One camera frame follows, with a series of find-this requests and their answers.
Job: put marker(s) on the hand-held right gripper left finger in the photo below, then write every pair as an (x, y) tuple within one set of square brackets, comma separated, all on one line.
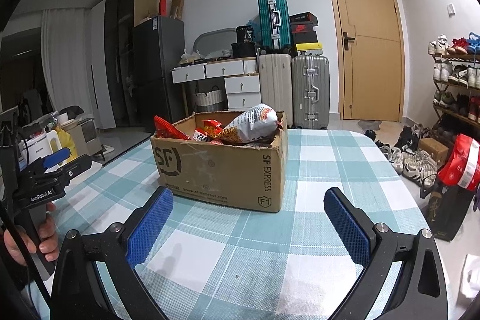
[(150, 230)]

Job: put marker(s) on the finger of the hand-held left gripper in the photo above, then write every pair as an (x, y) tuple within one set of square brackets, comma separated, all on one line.
[(56, 157), (75, 165)]

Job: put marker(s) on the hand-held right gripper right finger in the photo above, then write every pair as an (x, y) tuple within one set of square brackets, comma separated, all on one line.
[(347, 226)]

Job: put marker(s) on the red chip packet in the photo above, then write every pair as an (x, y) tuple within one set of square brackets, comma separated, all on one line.
[(168, 128)]

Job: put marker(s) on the red black snack packet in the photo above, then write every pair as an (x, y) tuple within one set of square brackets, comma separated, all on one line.
[(204, 138)]

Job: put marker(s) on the red yellow snack packet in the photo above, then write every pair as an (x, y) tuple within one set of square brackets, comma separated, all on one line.
[(213, 125)]

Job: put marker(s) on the white red noodle snack packet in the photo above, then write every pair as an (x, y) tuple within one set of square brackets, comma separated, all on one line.
[(251, 125)]

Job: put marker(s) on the person's left hand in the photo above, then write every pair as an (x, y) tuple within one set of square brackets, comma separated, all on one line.
[(48, 233)]

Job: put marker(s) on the yellow plastic bag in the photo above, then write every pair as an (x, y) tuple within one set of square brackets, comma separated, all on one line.
[(65, 142)]

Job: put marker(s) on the white plastic appliance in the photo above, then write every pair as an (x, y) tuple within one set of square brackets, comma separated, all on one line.
[(37, 147)]

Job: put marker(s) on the grey boxy appliance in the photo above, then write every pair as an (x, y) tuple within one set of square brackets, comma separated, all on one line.
[(90, 136)]

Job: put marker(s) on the checked tablecloth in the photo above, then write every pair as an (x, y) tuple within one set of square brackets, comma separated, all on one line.
[(262, 248)]

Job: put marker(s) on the pile of sneakers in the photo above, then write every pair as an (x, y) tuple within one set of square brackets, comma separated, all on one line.
[(408, 158)]

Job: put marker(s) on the white curtain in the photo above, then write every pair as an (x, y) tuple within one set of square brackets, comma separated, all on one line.
[(63, 61)]

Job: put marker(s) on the black tote bag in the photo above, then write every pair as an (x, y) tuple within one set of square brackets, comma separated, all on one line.
[(450, 211)]

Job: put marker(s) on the door mat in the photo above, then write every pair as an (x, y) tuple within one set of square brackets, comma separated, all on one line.
[(369, 124)]

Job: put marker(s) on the small brown cardboard box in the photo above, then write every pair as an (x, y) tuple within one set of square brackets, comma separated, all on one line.
[(433, 151)]

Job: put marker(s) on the dark refrigerator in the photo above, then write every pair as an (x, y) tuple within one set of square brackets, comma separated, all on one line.
[(157, 72)]

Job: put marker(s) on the red shopping bag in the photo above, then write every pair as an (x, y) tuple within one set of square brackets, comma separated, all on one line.
[(459, 162)]

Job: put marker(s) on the tall wardrobe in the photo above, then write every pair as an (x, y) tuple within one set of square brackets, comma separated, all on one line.
[(123, 42)]

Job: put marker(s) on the white plastic bag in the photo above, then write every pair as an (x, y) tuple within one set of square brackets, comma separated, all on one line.
[(470, 277)]

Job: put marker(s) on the silver suitcase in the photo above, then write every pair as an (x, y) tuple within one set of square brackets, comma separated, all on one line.
[(311, 91)]

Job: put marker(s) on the woven laundry basket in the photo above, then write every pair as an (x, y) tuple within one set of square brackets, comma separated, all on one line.
[(209, 98)]

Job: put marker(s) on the cream suitcase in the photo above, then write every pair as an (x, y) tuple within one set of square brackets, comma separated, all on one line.
[(275, 87)]

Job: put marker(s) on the plastic bag with food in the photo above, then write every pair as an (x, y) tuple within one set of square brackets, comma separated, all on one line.
[(191, 58)]

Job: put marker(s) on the white drawer desk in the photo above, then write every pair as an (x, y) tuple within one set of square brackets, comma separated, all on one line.
[(240, 84)]

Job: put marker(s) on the red paper bag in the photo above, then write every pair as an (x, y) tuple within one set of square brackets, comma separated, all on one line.
[(163, 6)]

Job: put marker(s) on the arched grey mirror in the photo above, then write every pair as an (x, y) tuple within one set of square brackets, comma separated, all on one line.
[(206, 39)]

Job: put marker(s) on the rows of assorted shoes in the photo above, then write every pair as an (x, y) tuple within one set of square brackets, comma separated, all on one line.
[(453, 76)]

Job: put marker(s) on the wooden door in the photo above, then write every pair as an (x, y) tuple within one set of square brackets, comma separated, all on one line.
[(367, 42)]

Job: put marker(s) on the small white basket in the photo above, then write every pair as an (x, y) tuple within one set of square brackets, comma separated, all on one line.
[(227, 53)]

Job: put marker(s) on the flat cardboard piece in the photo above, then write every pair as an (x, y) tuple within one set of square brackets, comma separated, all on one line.
[(177, 7)]

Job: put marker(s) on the wooden shoe rack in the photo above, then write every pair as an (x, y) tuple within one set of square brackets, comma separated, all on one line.
[(457, 59)]

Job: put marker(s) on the black storage box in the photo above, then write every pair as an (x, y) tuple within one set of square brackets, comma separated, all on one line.
[(243, 50)]

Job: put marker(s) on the black printed bag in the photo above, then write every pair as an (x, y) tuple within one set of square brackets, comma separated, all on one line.
[(245, 34)]

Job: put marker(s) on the teal suitcase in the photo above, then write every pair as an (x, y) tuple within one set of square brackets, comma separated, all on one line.
[(273, 20)]

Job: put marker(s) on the white light switch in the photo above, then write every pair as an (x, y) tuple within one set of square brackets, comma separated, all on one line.
[(450, 9)]

